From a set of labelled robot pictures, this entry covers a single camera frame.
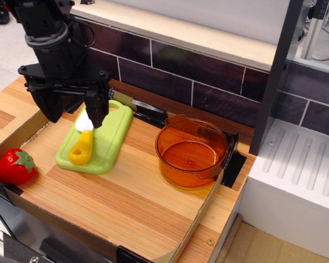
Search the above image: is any dark tiled backsplash shelf unit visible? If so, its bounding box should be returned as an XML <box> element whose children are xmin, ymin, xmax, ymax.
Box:
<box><xmin>72</xmin><ymin>1</ymin><xmax>329</xmax><ymax>154</ymax></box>

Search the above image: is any cardboard fence with black tape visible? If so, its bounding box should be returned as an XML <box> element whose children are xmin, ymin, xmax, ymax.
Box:
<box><xmin>0</xmin><ymin>82</ymin><xmax>248</xmax><ymax>263</ymax></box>

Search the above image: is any black caster wheel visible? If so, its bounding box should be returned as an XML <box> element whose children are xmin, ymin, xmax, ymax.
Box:
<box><xmin>0</xmin><ymin>7</ymin><xmax>10</xmax><ymax>25</ymax></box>

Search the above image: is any green plastic cutting board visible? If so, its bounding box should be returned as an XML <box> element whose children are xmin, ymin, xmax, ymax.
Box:
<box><xmin>55</xmin><ymin>100</ymin><xmax>133</xmax><ymax>175</ymax></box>

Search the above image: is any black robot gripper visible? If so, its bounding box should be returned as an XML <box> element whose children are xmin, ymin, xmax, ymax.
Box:
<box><xmin>18</xmin><ymin>24</ymin><xmax>109</xmax><ymax>128</ymax></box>

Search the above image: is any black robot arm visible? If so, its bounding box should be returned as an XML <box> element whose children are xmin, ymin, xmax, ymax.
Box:
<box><xmin>4</xmin><ymin>1</ymin><xmax>109</xmax><ymax>128</ymax></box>

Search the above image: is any yellow handled white toy knife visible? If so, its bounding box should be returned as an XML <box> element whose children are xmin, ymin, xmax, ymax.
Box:
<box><xmin>68</xmin><ymin>110</ymin><xmax>94</xmax><ymax>165</ymax></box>

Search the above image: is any aluminium frame with cables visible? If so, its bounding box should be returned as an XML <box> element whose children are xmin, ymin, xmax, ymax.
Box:
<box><xmin>296</xmin><ymin>1</ymin><xmax>329</xmax><ymax>65</ymax></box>

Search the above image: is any white toy sink drainboard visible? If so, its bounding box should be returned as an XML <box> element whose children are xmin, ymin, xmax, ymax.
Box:
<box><xmin>239</xmin><ymin>119</ymin><xmax>329</xmax><ymax>259</ymax></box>

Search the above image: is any red toy strawberry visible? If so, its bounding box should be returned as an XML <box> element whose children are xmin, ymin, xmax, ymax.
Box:
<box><xmin>0</xmin><ymin>148</ymin><xmax>36</xmax><ymax>185</ymax></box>

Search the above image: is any orange transparent plastic pot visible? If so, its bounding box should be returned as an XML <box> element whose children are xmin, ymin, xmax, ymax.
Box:
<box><xmin>155</xmin><ymin>115</ymin><xmax>229</xmax><ymax>188</ymax></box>

